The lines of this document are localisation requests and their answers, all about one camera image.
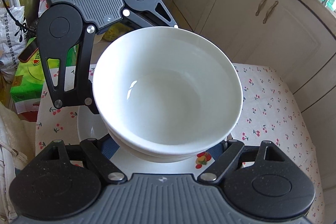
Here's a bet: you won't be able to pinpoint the white plate fruit decal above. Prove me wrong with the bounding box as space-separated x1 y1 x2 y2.
77 105 234 176

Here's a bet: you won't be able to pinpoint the white bowl pink flowers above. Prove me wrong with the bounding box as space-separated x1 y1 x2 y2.
92 26 243 154
101 115 236 163

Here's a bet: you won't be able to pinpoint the cherry print tablecloth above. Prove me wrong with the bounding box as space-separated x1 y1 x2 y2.
35 64 325 223

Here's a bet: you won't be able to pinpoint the green box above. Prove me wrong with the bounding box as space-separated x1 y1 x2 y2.
10 37 79 115

